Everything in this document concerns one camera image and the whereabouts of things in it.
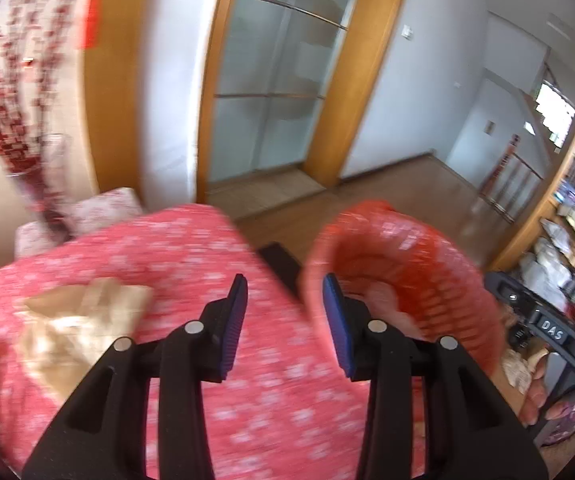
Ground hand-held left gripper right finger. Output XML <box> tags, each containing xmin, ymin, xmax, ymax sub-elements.
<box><xmin>322</xmin><ymin>273</ymin><xmax>551</xmax><ymax>480</ymax></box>

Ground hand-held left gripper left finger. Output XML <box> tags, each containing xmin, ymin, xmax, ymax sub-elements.
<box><xmin>21</xmin><ymin>274</ymin><xmax>249</xmax><ymax>480</ymax></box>

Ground red lined waste basket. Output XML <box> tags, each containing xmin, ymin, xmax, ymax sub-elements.
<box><xmin>301</xmin><ymin>201</ymin><xmax>503</xmax><ymax>378</ymax></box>

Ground person's right hand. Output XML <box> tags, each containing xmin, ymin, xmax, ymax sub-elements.
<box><xmin>517</xmin><ymin>349</ymin><xmax>575</xmax><ymax>427</ymax></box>

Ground cluttered shelf items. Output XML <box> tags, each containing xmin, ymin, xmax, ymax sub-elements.
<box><xmin>517</xmin><ymin>145</ymin><xmax>575</xmax><ymax>311</ymax></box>

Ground red floral tablecloth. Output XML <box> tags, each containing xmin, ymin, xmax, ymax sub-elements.
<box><xmin>0</xmin><ymin>203</ymin><xmax>428</xmax><ymax>480</ymax></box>

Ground wooden bookshelf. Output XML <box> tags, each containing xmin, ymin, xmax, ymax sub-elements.
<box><xmin>490</xmin><ymin>60</ymin><xmax>575</xmax><ymax>311</ymax></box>

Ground wooden stair railing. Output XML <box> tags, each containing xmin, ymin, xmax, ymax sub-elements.
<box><xmin>477</xmin><ymin>132</ymin><xmax>545</xmax><ymax>223</ymax></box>

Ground pink floral covered stool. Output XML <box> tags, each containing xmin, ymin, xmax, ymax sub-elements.
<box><xmin>14</xmin><ymin>187</ymin><xmax>143</xmax><ymax>261</ymax></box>

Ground bright window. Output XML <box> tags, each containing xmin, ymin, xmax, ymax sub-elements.
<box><xmin>535</xmin><ymin>82</ymin><xmax>575</xmax><ymax>138</ymax></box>

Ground frosted glass sliding door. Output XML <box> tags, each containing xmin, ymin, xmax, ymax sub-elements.
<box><xmin>207</xmin><ymin>0</ymin><xmax>368</xmax><ymax>183</ymax></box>

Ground wooden door frame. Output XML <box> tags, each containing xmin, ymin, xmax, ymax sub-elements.
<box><xmin>197</xmin><ymin>0</ymin><xmax>415</xmax><ymax>206</ymax></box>

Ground wooden wall trim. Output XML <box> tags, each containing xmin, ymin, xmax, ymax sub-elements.
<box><xmin>83</xmin><ymin>0</ymin><xmax>168</xmax><ymax>196</ymax></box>

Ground red knot wall ornament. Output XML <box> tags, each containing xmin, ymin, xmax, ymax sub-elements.
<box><xmin>74</xmin><ymin>0</ymin><xmax>105</xmax><ymax>51</ymax></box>

